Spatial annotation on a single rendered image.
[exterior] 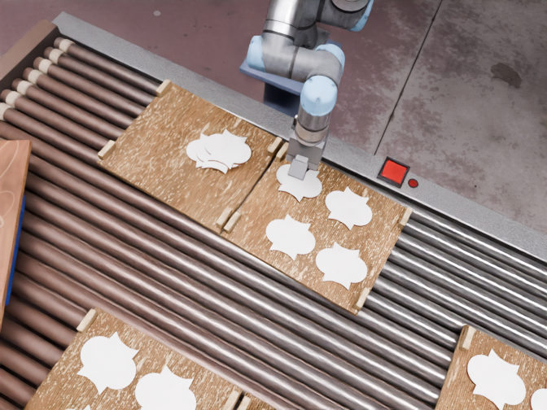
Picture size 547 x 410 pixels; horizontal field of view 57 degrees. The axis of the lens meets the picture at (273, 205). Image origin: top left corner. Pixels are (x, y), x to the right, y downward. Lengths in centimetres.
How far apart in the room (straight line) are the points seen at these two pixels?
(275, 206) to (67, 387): 67
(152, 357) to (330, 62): 80
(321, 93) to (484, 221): 69
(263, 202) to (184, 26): 191
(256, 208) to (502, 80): 218
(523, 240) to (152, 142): 109
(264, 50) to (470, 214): 76
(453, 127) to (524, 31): 94
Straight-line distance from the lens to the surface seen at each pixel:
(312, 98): 109
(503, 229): 158
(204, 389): 125
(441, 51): 327
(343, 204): 142
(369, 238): 140
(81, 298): 137
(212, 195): 141
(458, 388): 136
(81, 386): 130
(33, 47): 181
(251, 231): 136
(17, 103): 173
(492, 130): 302
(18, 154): 146
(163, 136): 152
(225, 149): 145
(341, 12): 156
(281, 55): 119
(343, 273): 134
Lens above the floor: 218
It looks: 63 degrees down
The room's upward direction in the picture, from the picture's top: 9 degrees clockwise
